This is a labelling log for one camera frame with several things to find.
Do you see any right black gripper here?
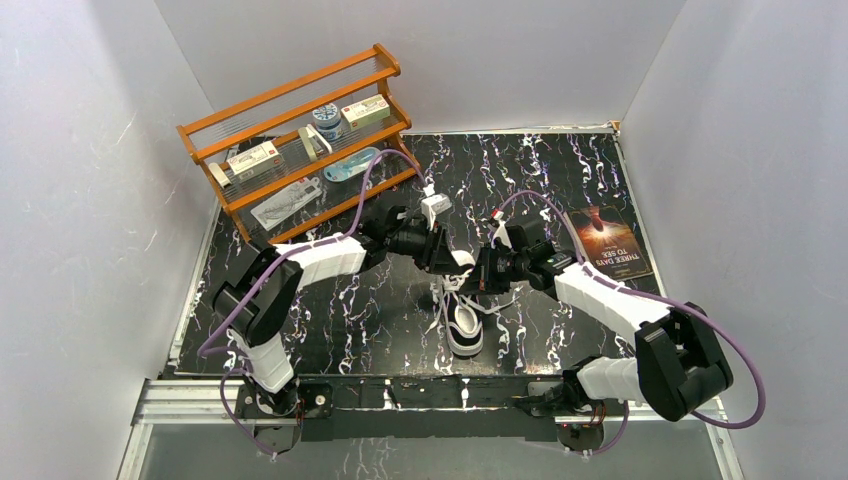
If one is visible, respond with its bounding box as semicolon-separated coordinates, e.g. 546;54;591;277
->
460;242;530;295

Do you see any white shoelace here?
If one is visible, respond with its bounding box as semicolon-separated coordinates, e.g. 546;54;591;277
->
430;270;514;340

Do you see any black white canvas sneaker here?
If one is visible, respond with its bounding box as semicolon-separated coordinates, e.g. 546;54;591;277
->
436;250;483;358

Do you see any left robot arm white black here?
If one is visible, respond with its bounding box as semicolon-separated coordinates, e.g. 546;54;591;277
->
213;205;474;416

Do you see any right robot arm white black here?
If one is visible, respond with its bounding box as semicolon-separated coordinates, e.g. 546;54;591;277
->
460;225;734;421

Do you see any blue packaged item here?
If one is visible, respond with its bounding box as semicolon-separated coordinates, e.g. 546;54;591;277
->
323;147;381;183

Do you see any brown book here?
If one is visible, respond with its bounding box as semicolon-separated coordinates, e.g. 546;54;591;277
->
568;206;653;281

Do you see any white patterned flat package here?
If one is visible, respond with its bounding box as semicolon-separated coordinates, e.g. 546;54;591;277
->
250;177;322;231

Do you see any white green box top shelf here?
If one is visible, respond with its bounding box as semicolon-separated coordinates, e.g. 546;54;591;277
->
341;94;391;131

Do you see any round blue white tin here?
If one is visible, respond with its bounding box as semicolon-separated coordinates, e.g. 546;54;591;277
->
312;103;343;142

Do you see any orange wooden shelf rack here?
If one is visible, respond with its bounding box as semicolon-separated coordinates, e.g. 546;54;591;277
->
176;43;420;243

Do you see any white red box middle shelf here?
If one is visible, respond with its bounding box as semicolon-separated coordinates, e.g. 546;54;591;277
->
227;141;282;181

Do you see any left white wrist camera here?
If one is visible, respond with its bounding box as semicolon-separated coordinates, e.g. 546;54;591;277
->
420;184;452;230

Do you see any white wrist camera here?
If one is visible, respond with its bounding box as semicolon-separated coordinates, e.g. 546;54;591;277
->
488;208;512;250
420;184;452;230

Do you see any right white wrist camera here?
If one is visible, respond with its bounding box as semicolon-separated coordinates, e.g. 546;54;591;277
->
488;208;512;250

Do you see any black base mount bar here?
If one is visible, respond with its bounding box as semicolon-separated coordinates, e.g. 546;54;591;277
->
233;374;624;453

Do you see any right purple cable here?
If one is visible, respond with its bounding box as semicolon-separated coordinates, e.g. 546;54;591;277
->
493;190;767;458

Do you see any purple cable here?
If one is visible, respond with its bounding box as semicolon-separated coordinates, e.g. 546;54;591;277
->
197;148;439;458
493;190;767;458

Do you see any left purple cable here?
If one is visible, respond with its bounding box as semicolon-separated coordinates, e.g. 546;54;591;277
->
197;148;439;458

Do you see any aluminium frame rail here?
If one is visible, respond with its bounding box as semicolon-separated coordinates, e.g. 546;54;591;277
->
137;375;715;424

